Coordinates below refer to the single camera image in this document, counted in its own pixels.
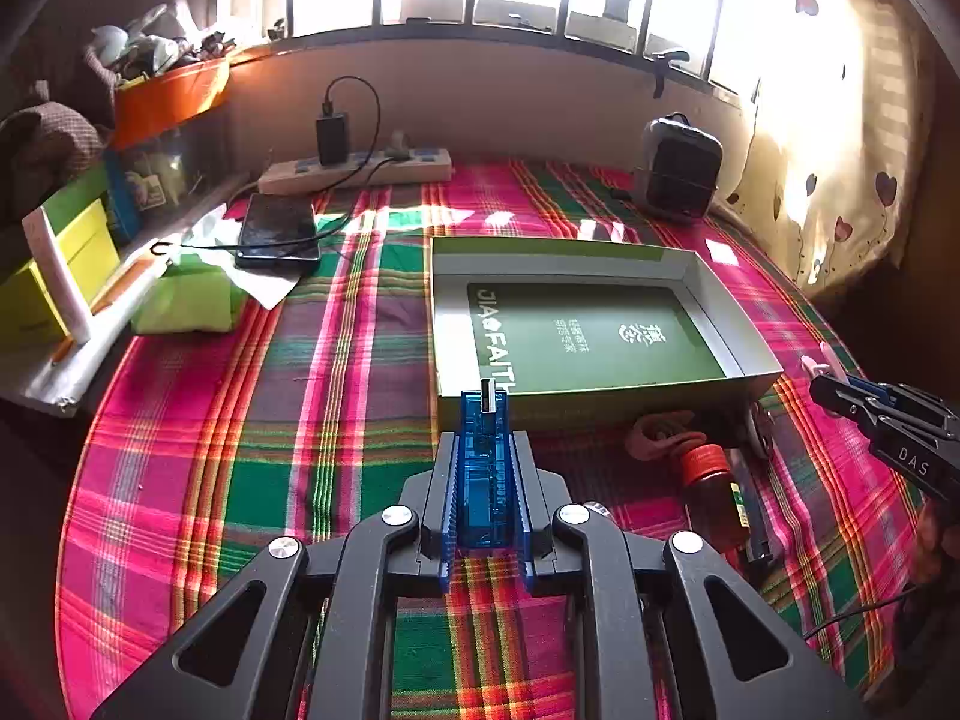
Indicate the heart pattern curtain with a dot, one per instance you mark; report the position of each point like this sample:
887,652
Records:
844,107

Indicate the green shallow box tray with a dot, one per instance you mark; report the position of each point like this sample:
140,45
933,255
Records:
583,333

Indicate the white tube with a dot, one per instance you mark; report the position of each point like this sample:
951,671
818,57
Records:
67,297

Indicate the green tissue pack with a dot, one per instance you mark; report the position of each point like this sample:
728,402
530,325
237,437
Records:
191,296

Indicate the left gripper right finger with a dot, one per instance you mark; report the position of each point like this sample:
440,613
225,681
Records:
662,628

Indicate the orange storage box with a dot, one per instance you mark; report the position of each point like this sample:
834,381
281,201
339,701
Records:
147,109

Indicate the brown checkered cloth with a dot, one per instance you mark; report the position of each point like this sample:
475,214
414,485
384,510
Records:
45,145

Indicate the black remote with buttons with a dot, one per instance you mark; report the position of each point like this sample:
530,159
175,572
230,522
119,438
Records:
749,457

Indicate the black smartphone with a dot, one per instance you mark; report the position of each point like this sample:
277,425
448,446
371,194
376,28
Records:
278,231

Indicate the yellow green box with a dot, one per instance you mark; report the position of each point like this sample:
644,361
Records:
77,214

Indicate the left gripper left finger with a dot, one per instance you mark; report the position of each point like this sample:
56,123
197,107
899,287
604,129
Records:
305,630

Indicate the blue USB card reader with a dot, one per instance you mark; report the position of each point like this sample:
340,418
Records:
484,497

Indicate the white paper sheet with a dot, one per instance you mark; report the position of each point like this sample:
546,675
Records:
212,239

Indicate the plaid pink green tablecloth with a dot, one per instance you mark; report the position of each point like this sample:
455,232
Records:
307,417

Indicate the black charger adapter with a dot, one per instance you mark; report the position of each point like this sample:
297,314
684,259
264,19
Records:
333,141

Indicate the pink small device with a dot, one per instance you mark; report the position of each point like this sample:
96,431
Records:
827,364

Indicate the red cap brown bottle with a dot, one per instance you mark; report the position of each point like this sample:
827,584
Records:
713,498

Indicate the white power strip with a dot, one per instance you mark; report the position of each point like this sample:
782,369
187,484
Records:
422,166

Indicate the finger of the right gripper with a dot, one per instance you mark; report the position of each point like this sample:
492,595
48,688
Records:
841,399
880,391

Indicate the right hand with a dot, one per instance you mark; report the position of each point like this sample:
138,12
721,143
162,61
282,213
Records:
935,544

